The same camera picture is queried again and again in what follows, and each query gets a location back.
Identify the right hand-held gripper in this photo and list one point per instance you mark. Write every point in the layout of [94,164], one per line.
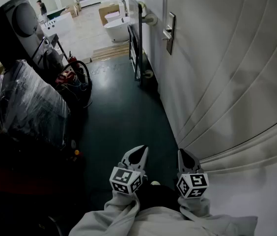
[192,184]

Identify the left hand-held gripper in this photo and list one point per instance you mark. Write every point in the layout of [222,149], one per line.
[125,179]

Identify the person's left forearm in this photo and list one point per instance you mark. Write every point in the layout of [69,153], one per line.
[121,203]

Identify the person's right forearm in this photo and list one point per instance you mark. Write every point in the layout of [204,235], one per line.
[194,206]

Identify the white door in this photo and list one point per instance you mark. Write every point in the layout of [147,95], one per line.
[227,58]

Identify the metal door lever lock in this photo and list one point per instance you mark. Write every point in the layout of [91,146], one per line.
[171,33]

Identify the person's left shoe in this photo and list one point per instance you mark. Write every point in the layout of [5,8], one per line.
[155,183]

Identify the person's black trouser legs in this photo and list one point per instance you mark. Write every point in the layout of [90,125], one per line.
[158,195]

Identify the person's grey hoodie torso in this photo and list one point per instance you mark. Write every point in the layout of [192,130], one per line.
[163,222]

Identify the red power tool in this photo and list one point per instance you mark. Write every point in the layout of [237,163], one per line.
[66,77]

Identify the wooden slat ramp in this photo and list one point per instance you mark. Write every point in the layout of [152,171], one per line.
[111,51]

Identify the dark bulky machine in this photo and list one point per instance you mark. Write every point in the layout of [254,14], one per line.
[30,171]

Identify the metal platform trolley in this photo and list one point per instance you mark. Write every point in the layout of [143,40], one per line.
[137,38]

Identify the red fire extinguisher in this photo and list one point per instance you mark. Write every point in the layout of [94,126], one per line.
[72,58]

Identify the plastic-wrapped dark bundle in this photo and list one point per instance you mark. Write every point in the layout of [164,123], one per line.
[30,99]

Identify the large white oval bathtub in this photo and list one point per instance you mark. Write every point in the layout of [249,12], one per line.
[117,31]

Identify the grey front-load washing machine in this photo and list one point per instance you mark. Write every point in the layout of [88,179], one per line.
[46,55]

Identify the small white oval bathtub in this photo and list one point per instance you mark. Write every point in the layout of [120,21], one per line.
[111,16]

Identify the white toilet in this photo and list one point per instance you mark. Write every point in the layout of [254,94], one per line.
[122,8]

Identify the large brown cardboard box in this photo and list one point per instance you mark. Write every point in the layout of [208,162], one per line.
[107,8]

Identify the white rectangular tub with knobs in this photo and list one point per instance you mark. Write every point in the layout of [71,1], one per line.
[58,24]

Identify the small brown cardboard box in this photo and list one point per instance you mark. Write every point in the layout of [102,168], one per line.
[72,11]

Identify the dark green bathtub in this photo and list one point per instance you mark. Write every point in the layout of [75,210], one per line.
[55,12]

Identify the large grey drum appliance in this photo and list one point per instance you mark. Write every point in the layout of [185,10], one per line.
[10,31]

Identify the black metal frame table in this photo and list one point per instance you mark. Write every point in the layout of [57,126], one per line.
[57,40]

